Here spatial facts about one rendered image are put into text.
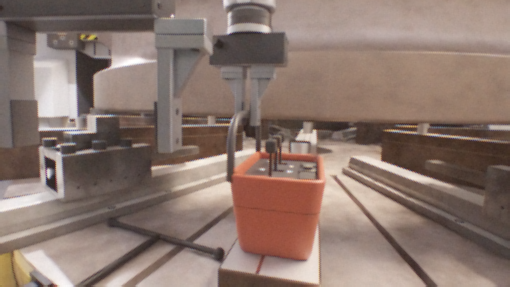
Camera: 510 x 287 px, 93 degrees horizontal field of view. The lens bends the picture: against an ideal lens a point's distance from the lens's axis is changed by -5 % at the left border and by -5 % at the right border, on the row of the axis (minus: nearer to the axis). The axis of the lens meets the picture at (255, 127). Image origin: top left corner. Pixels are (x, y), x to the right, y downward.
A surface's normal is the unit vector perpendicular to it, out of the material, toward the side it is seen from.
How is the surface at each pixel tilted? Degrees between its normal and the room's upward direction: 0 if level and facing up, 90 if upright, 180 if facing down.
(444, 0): 90
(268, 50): 90
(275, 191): 97
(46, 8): 90
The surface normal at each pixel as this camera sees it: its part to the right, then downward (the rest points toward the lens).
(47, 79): 0.13, 0.09
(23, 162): 0.53, 0.08
